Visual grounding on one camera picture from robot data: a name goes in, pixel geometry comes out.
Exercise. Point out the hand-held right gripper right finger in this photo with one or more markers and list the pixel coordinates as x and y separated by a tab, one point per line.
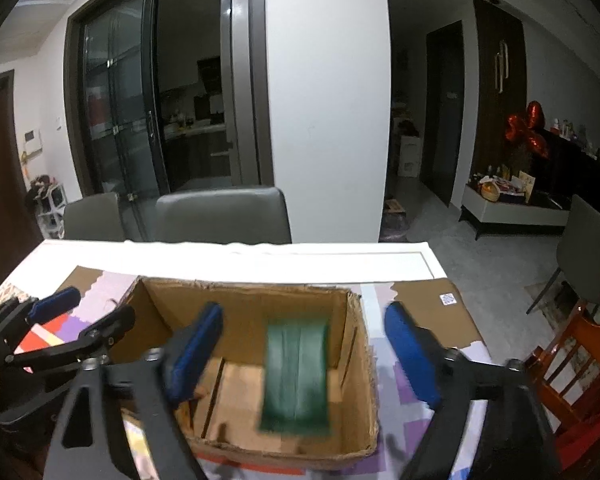
410	355

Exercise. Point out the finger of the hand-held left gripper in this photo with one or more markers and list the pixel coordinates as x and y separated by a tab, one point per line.
55	305
105	330

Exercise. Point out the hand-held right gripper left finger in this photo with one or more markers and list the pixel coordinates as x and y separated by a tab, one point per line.
195	355

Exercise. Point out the brown cardboard box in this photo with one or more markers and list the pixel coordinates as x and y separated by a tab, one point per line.
260	300

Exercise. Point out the green snack packet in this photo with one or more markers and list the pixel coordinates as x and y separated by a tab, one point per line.
295	375

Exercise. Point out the colourful patterned tablecloth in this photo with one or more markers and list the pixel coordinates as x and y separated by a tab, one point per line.
100	287

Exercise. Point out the floral tile patterned cloth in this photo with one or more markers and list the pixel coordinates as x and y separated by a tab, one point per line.
7	294

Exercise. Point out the white square sticker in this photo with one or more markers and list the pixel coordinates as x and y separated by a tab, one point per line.
447	299

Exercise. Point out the grey dining chair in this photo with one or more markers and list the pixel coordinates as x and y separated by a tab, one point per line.
585	245
222	215
92	217

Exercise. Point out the white shoe rack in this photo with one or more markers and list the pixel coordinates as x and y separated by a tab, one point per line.
50	207

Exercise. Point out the brown wooden door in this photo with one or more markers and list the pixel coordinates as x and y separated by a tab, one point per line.
5	220

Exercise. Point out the purple bag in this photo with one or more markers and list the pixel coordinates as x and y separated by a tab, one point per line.
393	227

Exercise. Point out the white intercom panel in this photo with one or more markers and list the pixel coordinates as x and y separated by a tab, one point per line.
32	142

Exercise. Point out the brown wooden chair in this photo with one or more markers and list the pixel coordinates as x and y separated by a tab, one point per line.
575	350

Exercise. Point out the fruit basket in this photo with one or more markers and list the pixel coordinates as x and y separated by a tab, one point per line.
490	190

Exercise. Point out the kitchen counter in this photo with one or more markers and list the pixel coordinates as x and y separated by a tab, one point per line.
192	155

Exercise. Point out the white box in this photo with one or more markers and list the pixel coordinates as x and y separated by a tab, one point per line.
408	157

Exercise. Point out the red cloth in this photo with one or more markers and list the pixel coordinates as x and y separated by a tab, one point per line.
595	440

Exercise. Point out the small picture card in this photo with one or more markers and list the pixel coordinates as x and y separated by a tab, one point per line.
526	183

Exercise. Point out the glass sliding door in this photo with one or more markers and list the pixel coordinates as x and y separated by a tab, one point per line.
115	100

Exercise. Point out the dark interior door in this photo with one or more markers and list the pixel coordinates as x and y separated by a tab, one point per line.
442	110

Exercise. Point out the dark sideboard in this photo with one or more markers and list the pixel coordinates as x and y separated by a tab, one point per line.
575	170

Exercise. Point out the red foil balloon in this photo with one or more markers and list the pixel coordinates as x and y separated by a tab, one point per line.
525	130

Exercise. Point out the grey refrigerator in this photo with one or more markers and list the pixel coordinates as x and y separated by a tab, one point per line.
237	85

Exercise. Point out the row of small figurines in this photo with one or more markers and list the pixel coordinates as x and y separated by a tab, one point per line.
575	135

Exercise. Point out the black range hood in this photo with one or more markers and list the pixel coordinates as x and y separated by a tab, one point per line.
210	75

